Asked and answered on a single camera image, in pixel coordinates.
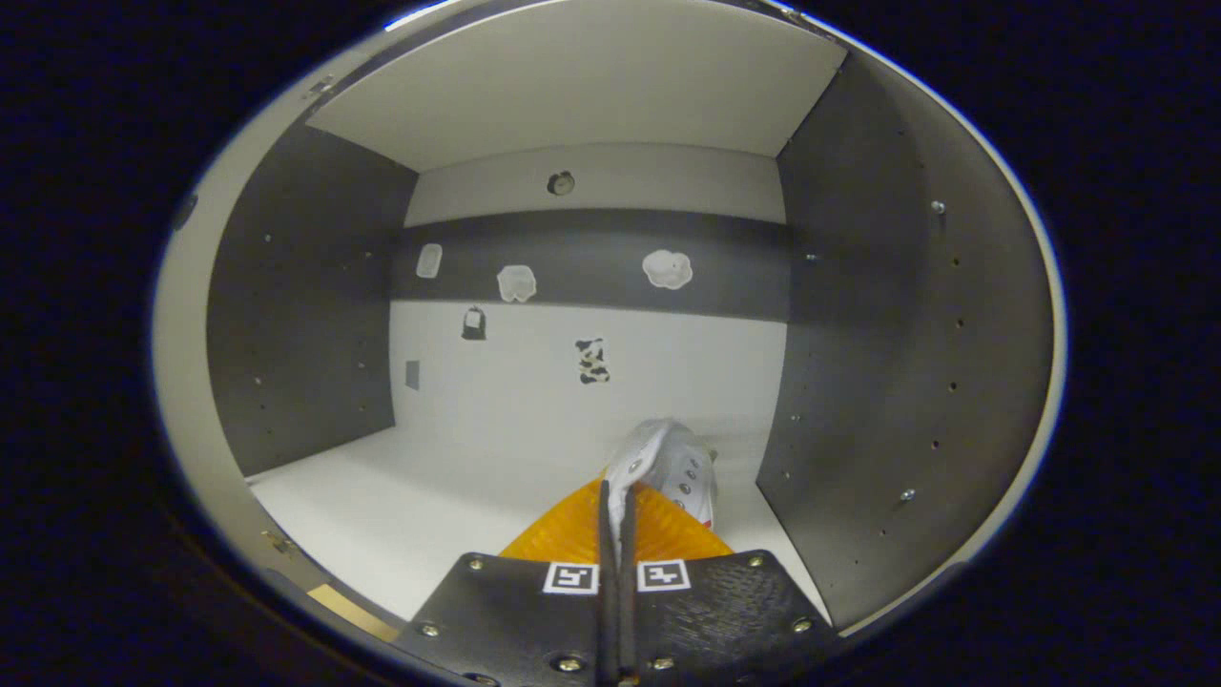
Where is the white and grey shoe cabinet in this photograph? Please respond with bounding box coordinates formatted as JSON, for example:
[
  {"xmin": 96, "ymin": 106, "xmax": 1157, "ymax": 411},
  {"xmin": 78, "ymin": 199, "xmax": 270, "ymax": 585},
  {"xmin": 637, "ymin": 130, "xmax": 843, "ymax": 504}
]
[{"xmin": 153, "ymin": 0, "xmax": 1067, "ymax": 659}]

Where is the white striped shoe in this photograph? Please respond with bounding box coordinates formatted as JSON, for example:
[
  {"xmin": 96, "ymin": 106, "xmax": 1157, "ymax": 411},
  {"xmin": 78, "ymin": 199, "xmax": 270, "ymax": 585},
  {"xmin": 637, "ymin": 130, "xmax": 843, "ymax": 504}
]
[{"xmin": 604, "ymin": 418, "xmax": 718, "ymax": 535}]

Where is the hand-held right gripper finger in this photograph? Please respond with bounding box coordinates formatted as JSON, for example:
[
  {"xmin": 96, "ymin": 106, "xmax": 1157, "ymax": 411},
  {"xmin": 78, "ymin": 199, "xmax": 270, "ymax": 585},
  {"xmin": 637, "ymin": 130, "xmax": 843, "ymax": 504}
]
[
  {"xmin": 391, "ymin": 477, "xmax": 618, "ymax": 687},
  {"xmin": 618, "ymin": 480, "xmax": 845, "ymax": 687}
]

